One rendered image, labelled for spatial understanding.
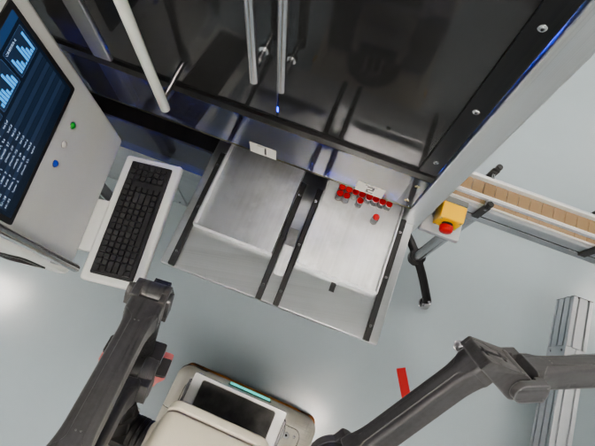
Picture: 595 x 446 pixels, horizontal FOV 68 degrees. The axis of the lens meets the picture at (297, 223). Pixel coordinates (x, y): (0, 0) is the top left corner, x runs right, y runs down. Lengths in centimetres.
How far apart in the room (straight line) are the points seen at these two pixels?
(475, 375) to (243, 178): 93
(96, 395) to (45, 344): 173
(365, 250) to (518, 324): 130
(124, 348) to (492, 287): 203
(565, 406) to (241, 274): 127
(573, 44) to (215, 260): 104
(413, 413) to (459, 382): 10
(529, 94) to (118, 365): 81
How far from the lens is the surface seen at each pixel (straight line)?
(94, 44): 132
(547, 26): 78
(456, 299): 243
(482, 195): 150
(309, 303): 136
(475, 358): 89
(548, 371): 99
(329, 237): 140
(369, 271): 140
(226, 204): 144
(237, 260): 138
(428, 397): 90
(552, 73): 84
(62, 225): 147
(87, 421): 72
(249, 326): 223
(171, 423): 90
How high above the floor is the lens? 222
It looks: 72 degrees down
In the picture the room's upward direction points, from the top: 10 degrees clockwise
